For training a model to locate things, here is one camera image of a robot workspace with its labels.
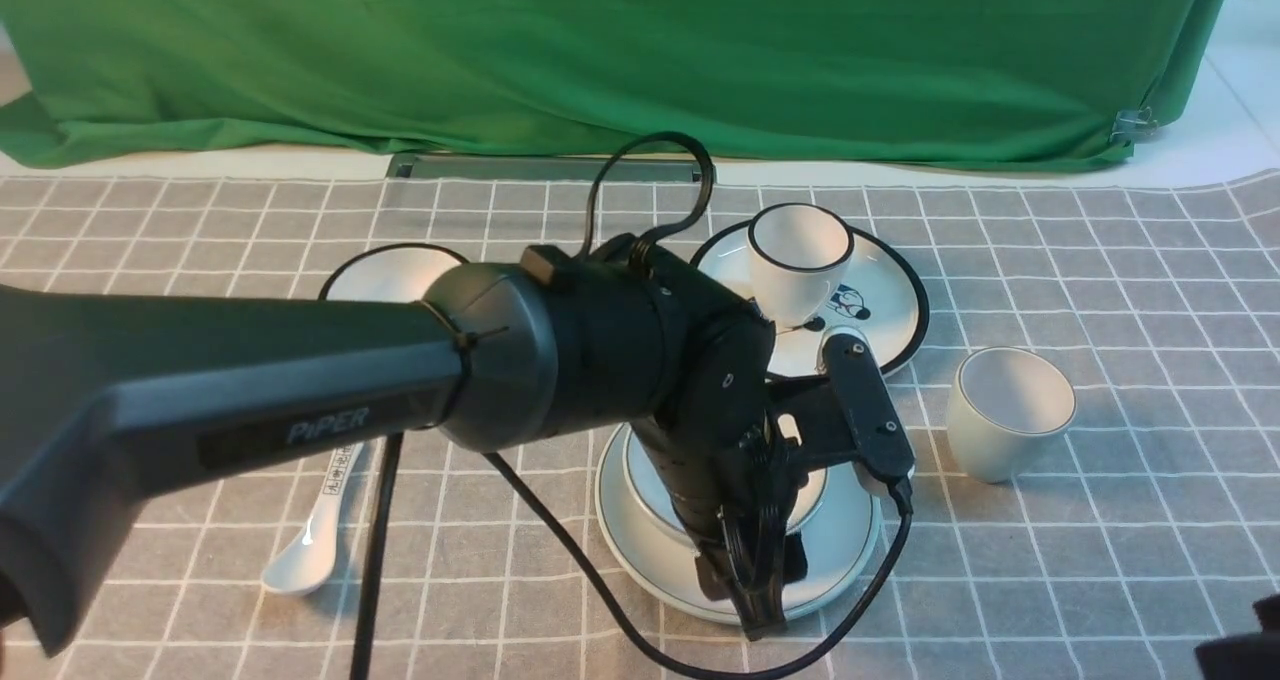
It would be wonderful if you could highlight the grey-rimmed white cup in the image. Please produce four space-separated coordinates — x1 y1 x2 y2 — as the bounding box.
946 347 1078 484

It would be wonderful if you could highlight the black-rimmed white bowl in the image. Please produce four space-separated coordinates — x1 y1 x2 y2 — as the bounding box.
319 242 468 304

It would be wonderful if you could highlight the green backdrop cloth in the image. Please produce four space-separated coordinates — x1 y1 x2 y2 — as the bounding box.
3 0 1224 172

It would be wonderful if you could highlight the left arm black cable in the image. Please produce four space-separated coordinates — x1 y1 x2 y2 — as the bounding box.
348 131 916 680

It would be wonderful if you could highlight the white spoon with black print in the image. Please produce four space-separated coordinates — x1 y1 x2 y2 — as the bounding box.
261 443 366 595

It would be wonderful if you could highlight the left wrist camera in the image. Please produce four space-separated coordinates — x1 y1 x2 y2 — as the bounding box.
768 327 916 497

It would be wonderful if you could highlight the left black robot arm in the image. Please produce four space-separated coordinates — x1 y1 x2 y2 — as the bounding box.
1 245 774 654

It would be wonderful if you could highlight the black-rimmed cartoon plate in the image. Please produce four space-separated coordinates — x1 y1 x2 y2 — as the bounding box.
690 220 931 379

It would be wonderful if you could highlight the grey-rimmed white plate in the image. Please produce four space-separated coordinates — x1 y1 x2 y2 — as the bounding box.
594 428 882 627

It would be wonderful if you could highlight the metal clip on backdrop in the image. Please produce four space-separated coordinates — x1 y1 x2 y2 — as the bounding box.
1108 106 1160 143

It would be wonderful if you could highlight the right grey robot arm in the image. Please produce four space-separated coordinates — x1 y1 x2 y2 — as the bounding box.
1196 594 1280 680

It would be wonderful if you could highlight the black-rimmed white cup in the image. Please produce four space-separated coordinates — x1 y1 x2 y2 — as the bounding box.
748 204 855 328

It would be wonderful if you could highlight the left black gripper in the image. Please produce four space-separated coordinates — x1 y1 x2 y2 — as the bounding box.
636 406 809 642

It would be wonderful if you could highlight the grey checked tablecloth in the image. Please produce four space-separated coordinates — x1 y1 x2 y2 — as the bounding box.
1 170 1279 679

